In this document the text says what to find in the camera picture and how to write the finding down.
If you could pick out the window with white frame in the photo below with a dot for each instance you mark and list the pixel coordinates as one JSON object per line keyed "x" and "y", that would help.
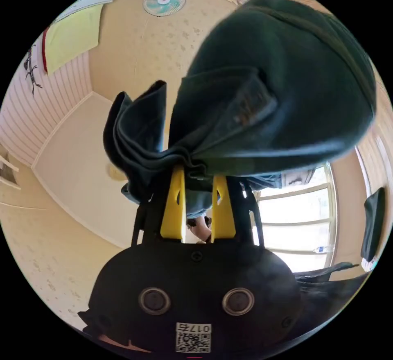
{"x": 294, "y": 212}

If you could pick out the yellow-green curtain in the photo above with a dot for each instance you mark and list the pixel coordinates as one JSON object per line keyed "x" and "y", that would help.
{"x": 73, "y": 37}

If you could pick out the person's body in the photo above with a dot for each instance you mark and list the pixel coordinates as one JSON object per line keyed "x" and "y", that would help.
{"x": 333, "y": 295}

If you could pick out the round ceiling lamp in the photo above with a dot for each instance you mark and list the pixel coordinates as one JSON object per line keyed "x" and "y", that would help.
{"x": 114, "y": 173}

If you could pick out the blue denim long pants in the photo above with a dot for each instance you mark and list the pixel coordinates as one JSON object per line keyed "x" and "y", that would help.
{"x": 270, "y": 89}

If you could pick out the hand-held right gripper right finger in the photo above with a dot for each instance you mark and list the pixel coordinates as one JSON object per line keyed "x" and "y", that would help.
{"x": 223, "y": 212}

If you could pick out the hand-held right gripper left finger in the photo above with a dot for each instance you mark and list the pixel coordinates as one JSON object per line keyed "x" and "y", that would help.
{"x": 173, "y": 209}

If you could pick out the pale green fan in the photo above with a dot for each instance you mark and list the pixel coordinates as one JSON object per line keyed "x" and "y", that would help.
{"x": 164, "y": 0}

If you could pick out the person's right hand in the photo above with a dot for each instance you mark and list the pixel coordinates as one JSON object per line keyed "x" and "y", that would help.
{"x": 115, "y": 343}

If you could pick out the dark hanging garment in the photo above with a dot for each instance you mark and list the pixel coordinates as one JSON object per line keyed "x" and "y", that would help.
{"x": 373, "y": 223}

